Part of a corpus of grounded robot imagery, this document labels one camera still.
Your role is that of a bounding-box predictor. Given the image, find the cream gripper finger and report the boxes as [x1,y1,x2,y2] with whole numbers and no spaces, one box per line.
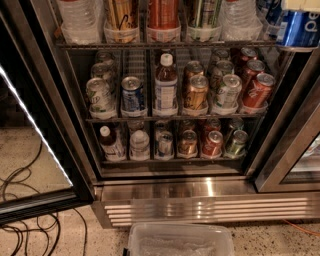
[281,0,320,13]

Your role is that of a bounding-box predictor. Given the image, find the blue pepsi can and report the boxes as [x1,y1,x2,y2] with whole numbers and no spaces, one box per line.
[276,10,320,48]

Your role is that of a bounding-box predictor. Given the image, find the red can second row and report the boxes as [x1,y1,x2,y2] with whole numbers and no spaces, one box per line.
[241,59,265,90]

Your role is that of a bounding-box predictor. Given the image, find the green striped can top shelf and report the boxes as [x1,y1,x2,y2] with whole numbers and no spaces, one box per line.
[185,0,222,42]

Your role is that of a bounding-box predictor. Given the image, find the red can front middle shelf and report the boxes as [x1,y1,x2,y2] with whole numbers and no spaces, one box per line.
[239,73,275,114]

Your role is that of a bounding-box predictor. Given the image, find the red can shelf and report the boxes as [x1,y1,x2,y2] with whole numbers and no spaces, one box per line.
[201,131,223,159]
[239,73,275,114]

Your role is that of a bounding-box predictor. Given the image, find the gold can second row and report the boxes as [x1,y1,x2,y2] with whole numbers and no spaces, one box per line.
[183,60,204,86]

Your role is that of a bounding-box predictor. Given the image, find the orange can top shelf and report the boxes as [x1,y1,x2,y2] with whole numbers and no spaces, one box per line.
[147,0,181,43]

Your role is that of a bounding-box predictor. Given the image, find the gold can front middle shelf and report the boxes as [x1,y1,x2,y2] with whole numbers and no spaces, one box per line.
[183,74,209,116]

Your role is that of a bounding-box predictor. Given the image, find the gold can shelf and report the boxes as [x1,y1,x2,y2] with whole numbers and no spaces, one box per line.
[178,130,197,159]
[104,0,139,43]
[183,74,209,116]

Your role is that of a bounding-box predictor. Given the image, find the green can bottom shelf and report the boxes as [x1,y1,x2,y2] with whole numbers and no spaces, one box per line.
[224,130,248,159]

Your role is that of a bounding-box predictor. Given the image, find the right glass fridge door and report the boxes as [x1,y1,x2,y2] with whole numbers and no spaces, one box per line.
[254,78,320,193]

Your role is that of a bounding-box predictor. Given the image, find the red can bottom shelf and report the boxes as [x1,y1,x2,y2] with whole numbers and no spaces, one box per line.
[201,131,223,159]

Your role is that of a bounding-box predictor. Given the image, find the gold can top shelf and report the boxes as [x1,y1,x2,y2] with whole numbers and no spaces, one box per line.
[104,0,139,43]

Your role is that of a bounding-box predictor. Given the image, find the gold can bottom shelf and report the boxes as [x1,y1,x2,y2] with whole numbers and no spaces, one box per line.
[178,130,197,159]

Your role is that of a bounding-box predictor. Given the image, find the blue silver can middle shelf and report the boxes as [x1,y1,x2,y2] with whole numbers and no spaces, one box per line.
[121,76,147,117]

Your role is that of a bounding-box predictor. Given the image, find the silver slim can bottom shelf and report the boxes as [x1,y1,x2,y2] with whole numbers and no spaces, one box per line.
[156,131,174,160]

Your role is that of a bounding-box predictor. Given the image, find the small water bottle bottom shelf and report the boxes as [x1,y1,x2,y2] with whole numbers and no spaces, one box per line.
[129,130,150,161]

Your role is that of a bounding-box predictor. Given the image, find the small tea bottle bottom shelf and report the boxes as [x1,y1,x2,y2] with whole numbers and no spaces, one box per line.
[99,126,125,162]

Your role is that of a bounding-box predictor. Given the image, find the open glass fridge door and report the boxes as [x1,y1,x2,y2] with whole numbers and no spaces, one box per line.
[0,12,94,225]

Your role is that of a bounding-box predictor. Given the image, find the clear water bottle top right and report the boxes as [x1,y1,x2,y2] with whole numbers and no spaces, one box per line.
[220,0,262,41]

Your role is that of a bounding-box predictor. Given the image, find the clear water bottle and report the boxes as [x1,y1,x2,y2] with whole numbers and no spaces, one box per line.
[220,0,262,41]
[57,0,103,45]

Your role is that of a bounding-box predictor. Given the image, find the tea bottle white cap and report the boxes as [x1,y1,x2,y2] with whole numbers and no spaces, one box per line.
[154,53,178,116]

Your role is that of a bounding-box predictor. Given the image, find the clear water bottle top left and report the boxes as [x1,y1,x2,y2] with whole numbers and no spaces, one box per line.
[57,0,103,45]

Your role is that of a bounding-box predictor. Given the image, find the clear plastic bin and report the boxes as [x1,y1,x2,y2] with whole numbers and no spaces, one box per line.
[125,222,235,256]

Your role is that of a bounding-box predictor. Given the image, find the orange cable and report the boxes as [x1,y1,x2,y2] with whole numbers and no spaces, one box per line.
[283,219,320,238]

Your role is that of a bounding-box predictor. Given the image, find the black floor cables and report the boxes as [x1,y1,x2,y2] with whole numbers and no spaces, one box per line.
[0,141,88,256]

